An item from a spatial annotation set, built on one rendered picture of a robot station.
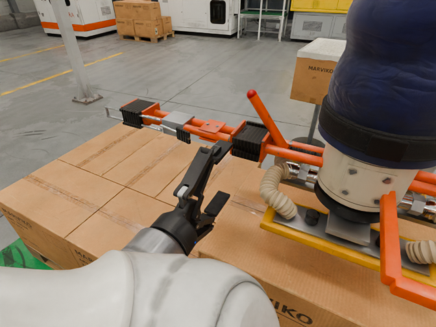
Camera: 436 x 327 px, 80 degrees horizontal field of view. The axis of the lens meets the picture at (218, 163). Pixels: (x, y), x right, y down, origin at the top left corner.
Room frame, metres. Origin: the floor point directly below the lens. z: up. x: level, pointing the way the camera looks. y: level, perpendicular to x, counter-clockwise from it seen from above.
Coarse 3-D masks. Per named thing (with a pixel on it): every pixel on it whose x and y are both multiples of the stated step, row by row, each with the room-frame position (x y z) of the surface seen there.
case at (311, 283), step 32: (256, 192) 0.62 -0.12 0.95; (288, 192) 0.62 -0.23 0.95; (224, 224) 0.48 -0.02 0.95; (256, 224) 0.48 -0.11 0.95; (416, 224) 0.48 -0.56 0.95; (224, 256) 0.38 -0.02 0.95; (256, 256) 0.38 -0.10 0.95; (288, 256) 0.38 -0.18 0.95; (320, 256) 0.38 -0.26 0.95; (288, 288) 0.30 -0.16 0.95; (320, 288) 0.30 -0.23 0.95; (352, 288) 0.30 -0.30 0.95; (384, 288) 0.30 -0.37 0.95; (288, 320) 0.28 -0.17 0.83; (320, 320) 0.26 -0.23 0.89; (352, 320) 0.23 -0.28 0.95; (384, 320) 0.23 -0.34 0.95; (416, 320) 0.23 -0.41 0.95
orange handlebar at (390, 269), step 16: (160, 112) 0.68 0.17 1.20; (192, 128) 0.59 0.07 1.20; (208, 128) 0.58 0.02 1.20; (224, 128) 0.59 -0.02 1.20; (272, 144) 0.53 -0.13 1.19; (288, 144) 0.52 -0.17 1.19; (304, 144) 0.51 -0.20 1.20; (304, 160) 0.46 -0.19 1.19; (320, 160) 0.45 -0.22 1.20; (416, 176) 0.40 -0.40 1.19; (432, 176) 0.39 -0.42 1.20; (432, 192) 0.35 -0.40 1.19; (384, 208) 0.31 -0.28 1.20; (384, 224) 0.27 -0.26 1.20; (384, 240) 0.24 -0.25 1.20; (384, 256) 0.22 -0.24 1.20; (384, 272) 0.19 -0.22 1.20; (400, 272) 0.19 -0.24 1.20; (400, 288) 0.17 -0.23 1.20; (416, 288) 0.17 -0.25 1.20; (432, 288) 0.17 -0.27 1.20; (432, 304) 0.15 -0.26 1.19
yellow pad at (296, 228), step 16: (272, 208) 0.42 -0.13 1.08; (304, 208) 0.42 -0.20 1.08; (272, 224) 0.37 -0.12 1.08; (288, 224) 0.37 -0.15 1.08; (304, 224) 0.37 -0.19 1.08; (320, 224) 0.37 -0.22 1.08; (304, 240) 0.34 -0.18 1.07; (320, 240) 0.33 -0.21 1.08; (336, 240) 0.33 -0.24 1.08; (400, 240) 0.33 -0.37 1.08; (352, 256) 0.30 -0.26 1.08; (368, 256) 0.29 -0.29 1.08; (400, 256) 0.29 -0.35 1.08; (416, 272) 0.26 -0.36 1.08; (432, 272) 0.26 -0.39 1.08
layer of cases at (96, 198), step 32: (128, 128) 1.77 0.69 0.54; (64, 160) 1.35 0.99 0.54; (96, 160) 1.35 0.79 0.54; (128, 160) 1.35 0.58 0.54; (160, 160) 1.35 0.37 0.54; (192, 160) 1.35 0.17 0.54; (224, 160) 1.35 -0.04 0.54; (0, 192) 1.05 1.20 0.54; (32, 192) 1.05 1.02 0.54; (64, 192) 1.05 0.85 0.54; (96, 192) 1.05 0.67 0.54; (128, 192) 1.05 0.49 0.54; (160, 192) 1.06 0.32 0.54; (32, 224) 0.86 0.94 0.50; (64, 224) 0.82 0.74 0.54; (96, 224) 0.82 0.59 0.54; (128, 224) 0.82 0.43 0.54; (64, 256) 0.79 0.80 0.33; (96, 256) 0.65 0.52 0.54; (192, 256) 0.65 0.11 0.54
